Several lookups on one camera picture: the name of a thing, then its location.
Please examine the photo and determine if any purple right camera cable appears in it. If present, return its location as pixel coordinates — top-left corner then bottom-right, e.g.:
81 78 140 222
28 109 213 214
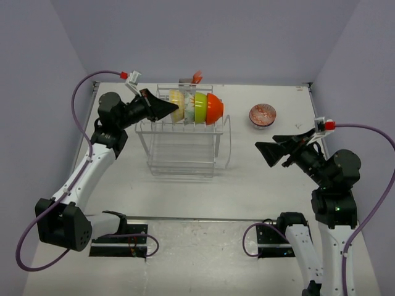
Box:
242 121 395 296

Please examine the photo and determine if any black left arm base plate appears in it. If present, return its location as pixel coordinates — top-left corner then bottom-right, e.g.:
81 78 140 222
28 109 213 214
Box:
89 236 148 258

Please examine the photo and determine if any white wire dish rack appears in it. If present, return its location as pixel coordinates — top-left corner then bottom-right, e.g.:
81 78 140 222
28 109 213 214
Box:
134 83 232 179

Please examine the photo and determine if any orange clip on grey block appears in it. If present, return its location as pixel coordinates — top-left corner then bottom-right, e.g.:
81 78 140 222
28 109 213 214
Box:
178 71 202 84

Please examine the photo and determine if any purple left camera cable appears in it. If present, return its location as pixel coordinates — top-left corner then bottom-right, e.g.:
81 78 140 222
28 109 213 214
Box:
15 70 160 272

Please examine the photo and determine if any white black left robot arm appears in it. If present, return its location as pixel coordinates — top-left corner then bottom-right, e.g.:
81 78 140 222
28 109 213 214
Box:
35 89 178 252

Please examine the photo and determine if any purple camera cable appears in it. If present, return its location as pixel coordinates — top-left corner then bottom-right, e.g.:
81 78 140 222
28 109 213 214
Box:
15 70 160 272
242 121 395 296

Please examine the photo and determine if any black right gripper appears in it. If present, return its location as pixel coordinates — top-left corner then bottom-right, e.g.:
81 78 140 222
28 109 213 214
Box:
256 127 331 187

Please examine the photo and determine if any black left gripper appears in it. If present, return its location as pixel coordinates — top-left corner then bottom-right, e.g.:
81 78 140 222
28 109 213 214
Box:
117 88 178 129

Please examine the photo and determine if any lime green bowl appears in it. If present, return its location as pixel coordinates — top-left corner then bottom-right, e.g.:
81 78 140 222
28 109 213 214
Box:
194 92 207 124

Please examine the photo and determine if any white green orange patterned bowl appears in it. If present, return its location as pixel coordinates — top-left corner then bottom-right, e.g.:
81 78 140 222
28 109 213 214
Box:
184 92 195 125

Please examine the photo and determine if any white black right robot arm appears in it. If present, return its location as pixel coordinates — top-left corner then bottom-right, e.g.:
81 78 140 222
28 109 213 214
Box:
255 129 361 295

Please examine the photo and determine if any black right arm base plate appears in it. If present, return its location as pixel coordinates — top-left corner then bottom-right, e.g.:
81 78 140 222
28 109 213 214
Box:
254 225 295 258

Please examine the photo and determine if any yellow rim patterned bowl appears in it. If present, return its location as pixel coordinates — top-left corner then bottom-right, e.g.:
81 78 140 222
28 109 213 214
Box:
169 89 185 124

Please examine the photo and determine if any red rim zigzag bowl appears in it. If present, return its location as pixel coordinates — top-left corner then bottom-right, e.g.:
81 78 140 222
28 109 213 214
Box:
248 104 277 129

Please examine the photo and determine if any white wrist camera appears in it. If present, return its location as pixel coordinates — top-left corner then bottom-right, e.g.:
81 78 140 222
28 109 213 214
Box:
125 70 141 96
308 117 336 144

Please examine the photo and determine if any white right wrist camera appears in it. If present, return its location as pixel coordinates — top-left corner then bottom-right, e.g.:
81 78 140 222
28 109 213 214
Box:
308 117 336 144

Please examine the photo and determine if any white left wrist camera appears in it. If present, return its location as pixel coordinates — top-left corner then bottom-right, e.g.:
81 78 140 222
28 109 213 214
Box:
125 70 141 96

